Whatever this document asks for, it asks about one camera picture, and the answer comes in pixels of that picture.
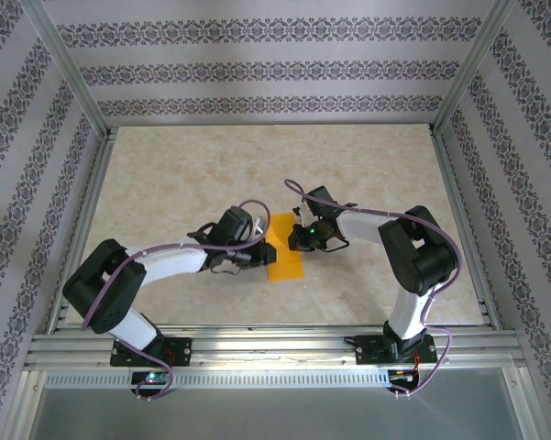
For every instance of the aluminium side rail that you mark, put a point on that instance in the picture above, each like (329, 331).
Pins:
(467, 229)
(80, 229)

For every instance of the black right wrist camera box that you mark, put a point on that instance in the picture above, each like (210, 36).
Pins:
(323, 199)

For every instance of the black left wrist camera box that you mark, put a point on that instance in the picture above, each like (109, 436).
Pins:
(234, 222)

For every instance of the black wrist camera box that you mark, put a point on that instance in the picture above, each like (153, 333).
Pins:
(323, 199)
(234, 222)

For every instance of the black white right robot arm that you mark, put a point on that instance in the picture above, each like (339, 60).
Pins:
(417, 256)

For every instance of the aluminium mounting rail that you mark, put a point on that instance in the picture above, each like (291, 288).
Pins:
(275, 346)

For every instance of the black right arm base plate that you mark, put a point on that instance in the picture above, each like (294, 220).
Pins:
(366, 350)

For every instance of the orange square paper sheet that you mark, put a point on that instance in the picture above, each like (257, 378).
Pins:
(286, 261)

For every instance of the aluminium frame post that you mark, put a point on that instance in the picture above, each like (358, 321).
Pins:
(69, 69)
(472, 69)

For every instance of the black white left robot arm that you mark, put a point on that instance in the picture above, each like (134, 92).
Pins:
(110, 284)

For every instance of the controller board with green light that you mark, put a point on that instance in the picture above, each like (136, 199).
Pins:
(151, 377)

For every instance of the small controller board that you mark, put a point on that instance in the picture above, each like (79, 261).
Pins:
(403, 375)

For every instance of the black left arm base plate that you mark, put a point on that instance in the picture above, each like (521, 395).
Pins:
(181, 350)

